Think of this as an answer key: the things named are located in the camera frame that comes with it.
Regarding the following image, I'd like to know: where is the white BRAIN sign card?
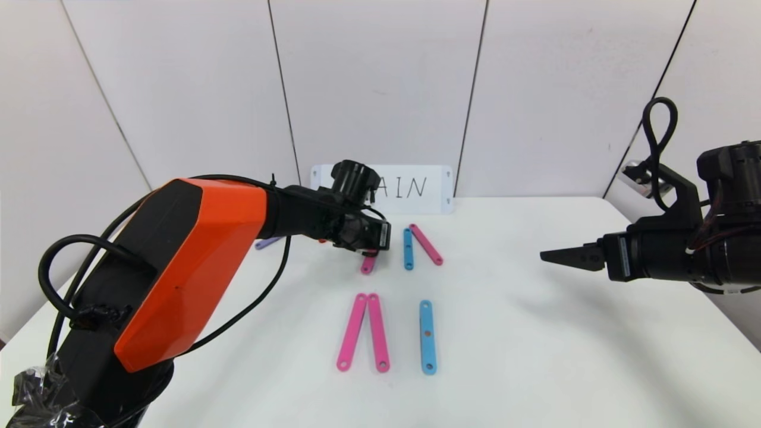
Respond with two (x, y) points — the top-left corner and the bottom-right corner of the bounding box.
(310, 165), (454, 215)

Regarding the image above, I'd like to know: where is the black plastic wrap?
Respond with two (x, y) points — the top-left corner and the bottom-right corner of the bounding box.
(6, 354), (90, 428)

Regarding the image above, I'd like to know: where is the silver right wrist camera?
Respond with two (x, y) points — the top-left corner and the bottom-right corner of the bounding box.
(618, 159), (669, 200)

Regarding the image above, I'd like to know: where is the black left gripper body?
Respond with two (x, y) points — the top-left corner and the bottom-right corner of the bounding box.
(337, 212), (392, 251)

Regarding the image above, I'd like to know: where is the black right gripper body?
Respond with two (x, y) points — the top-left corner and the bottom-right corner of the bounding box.
(602, 229), (695, 282)

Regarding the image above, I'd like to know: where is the black looped right arm cable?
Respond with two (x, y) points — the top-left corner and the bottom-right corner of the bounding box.
(642, 97), (680, 213)

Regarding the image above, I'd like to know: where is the black right camera bracket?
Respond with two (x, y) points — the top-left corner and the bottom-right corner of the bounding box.
(645, 163), (703, 229)

